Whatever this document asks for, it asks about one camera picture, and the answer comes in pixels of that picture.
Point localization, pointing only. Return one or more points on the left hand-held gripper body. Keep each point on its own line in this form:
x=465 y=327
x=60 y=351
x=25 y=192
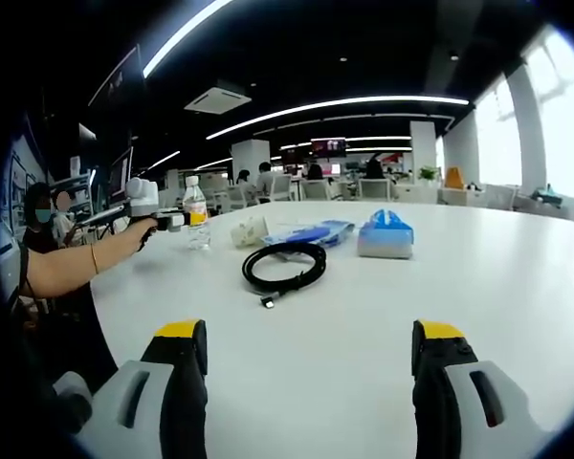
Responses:
x=141 y=198

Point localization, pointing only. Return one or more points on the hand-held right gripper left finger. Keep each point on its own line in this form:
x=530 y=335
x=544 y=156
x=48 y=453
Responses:
x=182 y=382

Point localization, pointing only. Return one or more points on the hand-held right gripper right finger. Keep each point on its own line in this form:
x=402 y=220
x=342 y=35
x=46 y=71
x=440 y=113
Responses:
x=437 y=382

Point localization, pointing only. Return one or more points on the clear plastic water bottle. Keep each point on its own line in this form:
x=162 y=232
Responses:
x=198 y=234

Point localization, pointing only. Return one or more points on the white paper cup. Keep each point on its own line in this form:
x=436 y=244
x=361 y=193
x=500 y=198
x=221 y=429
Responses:
x=248 y=233

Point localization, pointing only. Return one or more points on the blue-lid wet wipes pack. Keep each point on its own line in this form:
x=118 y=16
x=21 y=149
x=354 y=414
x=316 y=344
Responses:
x=306 y=234

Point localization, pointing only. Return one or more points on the blue tissue pack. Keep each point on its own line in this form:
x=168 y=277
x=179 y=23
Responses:
x=385 y=236

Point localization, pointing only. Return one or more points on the white tabletop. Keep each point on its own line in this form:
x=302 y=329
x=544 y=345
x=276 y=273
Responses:
x=315 y=382

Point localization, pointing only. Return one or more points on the person's left hand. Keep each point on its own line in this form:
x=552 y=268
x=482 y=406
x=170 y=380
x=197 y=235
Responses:
x=135 y=235

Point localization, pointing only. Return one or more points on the desktop monitor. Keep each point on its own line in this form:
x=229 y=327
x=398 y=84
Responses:
x=120 y=172

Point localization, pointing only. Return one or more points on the row of white office chairs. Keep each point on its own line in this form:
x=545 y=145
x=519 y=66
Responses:
x=282 y=187

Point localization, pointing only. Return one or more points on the ceiling air conditioner vent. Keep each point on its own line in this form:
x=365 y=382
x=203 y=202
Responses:
x=217 y=101

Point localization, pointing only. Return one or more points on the large dark hanging panel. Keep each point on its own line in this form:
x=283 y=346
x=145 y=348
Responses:
x=117 y=76

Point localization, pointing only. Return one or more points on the straight ceiling light strip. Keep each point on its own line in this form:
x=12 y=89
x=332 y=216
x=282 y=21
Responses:
x=182 y=33

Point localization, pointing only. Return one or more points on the hanging display screen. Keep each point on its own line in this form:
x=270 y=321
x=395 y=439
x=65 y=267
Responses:
x=328 y=147

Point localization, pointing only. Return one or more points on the orange bag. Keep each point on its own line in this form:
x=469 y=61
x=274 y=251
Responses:
x=454 y=178

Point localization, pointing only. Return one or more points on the potted green plant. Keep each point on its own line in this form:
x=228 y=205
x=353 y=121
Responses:
x=428 y=174

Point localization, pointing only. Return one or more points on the teal object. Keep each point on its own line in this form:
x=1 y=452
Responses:
x=549 y=197

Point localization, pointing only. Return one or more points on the long curved ceiling light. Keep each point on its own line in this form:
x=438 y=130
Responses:
x=363 y=101

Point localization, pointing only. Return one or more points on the blue white wall poster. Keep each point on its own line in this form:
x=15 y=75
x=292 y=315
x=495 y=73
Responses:
x=21 y=191

